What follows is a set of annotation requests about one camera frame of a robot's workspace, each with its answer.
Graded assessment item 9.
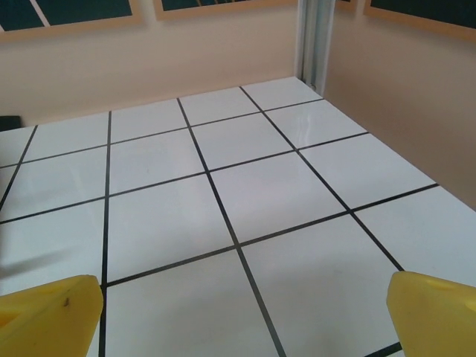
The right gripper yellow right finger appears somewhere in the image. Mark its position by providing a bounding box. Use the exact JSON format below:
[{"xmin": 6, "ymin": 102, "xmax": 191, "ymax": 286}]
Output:
[{"xmin": 386, "ymin": 270, "xmax": 476, "ymax": 357}]

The aluminium corner post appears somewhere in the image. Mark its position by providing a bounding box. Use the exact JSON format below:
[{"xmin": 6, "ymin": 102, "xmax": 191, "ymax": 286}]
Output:
[{"xmin": 295, "ymin": 0, "xmax": 336, "ymax": 94}]

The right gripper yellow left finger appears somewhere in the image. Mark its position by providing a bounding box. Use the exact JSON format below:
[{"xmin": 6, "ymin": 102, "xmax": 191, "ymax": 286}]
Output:
[{"xmin": 0, "ymin": 274, "xmax": 104, "ymax": 357}]

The beige canvas backpack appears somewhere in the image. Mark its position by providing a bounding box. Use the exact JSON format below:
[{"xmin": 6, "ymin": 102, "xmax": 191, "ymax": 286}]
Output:
[{"xmin": 0, "ymin": 115, "xmax": 22, "ymax": 132}]

